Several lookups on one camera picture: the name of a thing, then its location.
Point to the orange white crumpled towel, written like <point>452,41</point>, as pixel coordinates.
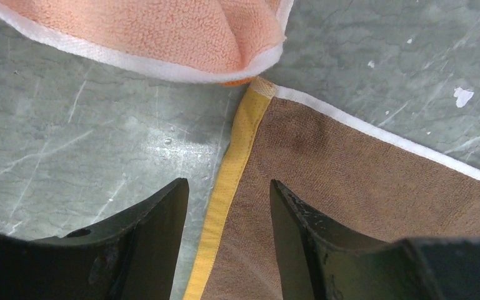
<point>225,42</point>

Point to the brown yellow bear towel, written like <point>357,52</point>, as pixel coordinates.
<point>364,177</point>

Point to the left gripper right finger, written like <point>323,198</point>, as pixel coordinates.
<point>319,258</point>

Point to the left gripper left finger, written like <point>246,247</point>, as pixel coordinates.
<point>130,255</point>

